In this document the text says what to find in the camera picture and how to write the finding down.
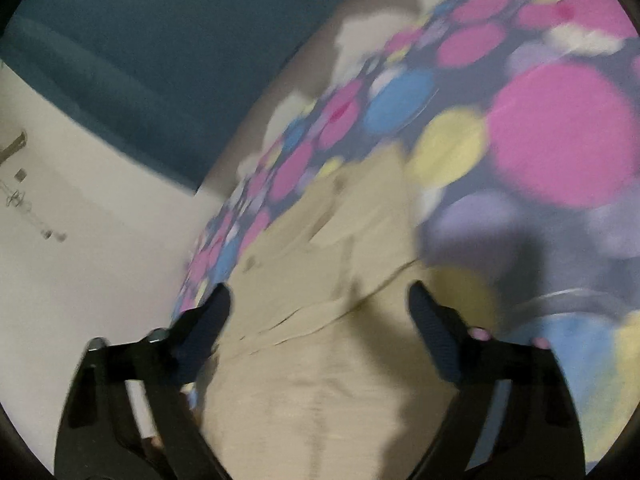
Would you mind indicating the dark teal headboard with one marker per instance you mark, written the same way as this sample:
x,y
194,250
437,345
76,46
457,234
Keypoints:
x,y
166,82

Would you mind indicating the beige knit sweater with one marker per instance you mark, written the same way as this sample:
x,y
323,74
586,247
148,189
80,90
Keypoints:
x,y
320,372

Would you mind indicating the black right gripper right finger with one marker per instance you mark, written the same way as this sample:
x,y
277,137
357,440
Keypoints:
x,y
513,416

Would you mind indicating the person's right hand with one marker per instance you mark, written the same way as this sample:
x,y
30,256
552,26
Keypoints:
x,y
479,333

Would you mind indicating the colourful polka dot bedsheet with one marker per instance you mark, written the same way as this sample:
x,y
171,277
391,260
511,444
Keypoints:
x,y
519,124

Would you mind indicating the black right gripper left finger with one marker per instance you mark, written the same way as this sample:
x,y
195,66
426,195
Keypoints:
x,y
98,437

